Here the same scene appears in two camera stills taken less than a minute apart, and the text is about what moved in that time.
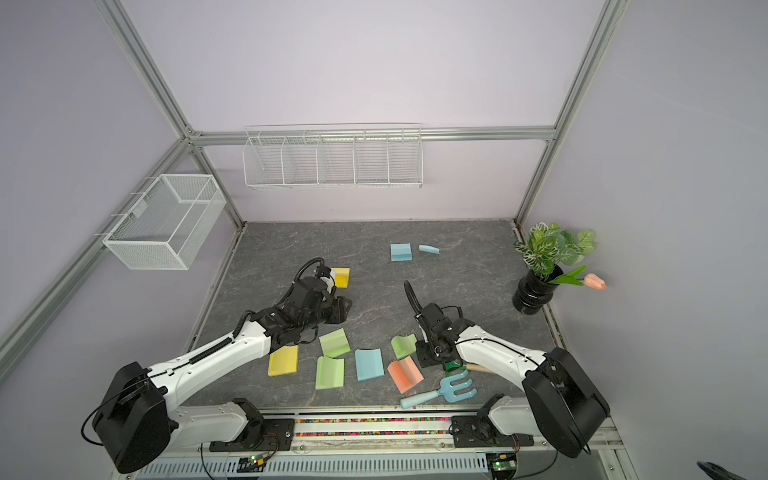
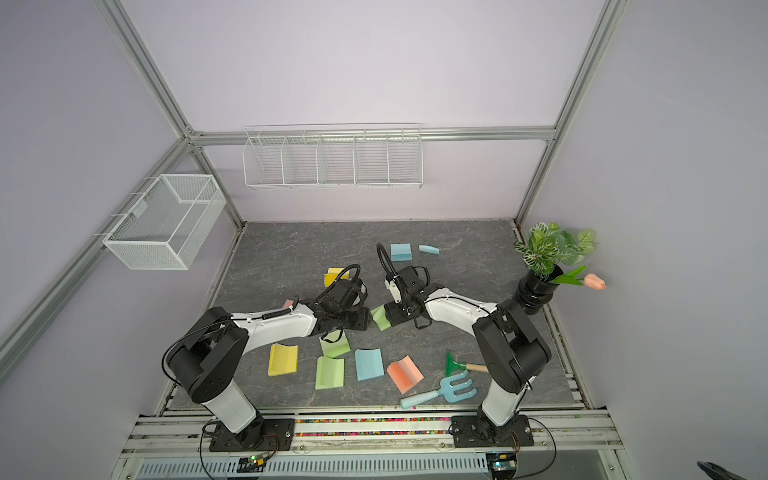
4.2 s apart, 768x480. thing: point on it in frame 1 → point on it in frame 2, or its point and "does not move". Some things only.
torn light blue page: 428,249 does not move
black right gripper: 422,359 → 392,315
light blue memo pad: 401,252 does not move
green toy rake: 458,365 does not move
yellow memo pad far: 341,276 does not move
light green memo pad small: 405,345 → 380,318
